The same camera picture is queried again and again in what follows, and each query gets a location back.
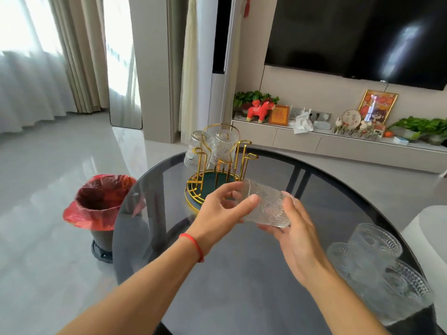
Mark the green potted plant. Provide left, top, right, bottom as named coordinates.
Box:
left=387, top=116, right=447, bottom=146
left=233, top=90, right=280, bottom=114

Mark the red plastic bin bag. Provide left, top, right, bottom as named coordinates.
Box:
left=62, top=174, right=146, bottom=231

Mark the gold wire cup rack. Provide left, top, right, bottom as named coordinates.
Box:
left=184, top=123, right=260, bottom=213

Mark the row of small figurines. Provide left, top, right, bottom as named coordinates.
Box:
left=332, top=117, right=386, bottom=141

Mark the small wooden picture frame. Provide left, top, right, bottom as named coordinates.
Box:
left=268, top=105, right=291, bottom=127

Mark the dark grey trash bin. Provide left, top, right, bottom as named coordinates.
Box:
left=90, top=228, right=116, bottom=264

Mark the black wall television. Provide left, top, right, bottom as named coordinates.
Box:
left=264, top=0, right=447, bottom=91

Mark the person's left forearm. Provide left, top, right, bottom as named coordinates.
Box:
left=56, top=237, right=207, bottom=335

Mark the person's left hand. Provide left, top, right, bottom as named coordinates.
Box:
left=193, top=181, right=261, bottom=257

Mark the beige television cabinet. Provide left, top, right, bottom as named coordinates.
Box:
left=231, top=116, right=447, bottom=175

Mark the grey wall socket panel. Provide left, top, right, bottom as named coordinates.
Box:
left=289, top=107, right=332, bottom=123

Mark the person's right forearm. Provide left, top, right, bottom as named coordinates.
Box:
left=303, top=269, right=392, bottom=335

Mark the tall standing air conditioner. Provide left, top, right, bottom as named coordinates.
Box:
left=208, top=0, right=243, bottom=136

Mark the red toy horse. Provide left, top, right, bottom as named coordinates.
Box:
left=246, top=100, right=276, bottom=123

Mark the standing floor mirror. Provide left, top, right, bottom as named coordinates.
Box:
left=102, top=0, right=143, bottom=130

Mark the beige curtain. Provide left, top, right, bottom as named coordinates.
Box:
left=46, top=0, right=111, bottom=114

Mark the sheer white curtain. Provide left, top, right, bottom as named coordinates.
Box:
left=0, top=0, right=78, bottom=134

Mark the white chair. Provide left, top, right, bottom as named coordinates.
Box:
left=401, top=204, right=447, bottom=286

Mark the large gold picture frame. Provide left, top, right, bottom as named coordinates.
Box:
left=358, top=89, right=399, bottom=125

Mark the crumpled white tissue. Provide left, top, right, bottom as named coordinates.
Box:
left=288, top=113, right=315, bottom=134

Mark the person's right hand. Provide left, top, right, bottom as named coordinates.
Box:
left=258, top=193, right=336, bottom=289

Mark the round decorative plate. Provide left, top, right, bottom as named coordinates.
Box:
left=340, top=109, right=362, bottom=130

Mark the red string bracelet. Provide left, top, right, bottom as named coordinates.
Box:
left=179, top=233, right=205, bottom=263

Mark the embossed clear glass cup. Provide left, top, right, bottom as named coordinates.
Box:
left=349, top=223, right=403, bottom=279
left=326, top=242, right=367, bottom=287
left=235, top=178, right=296, bottom=229
left=363, top=258, right=434, bottom=327

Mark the ribbed clear glass cup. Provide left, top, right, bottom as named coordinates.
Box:
left=184, top=131, right=215, bottom=171
left=209, top=130, right=240, bottom=171

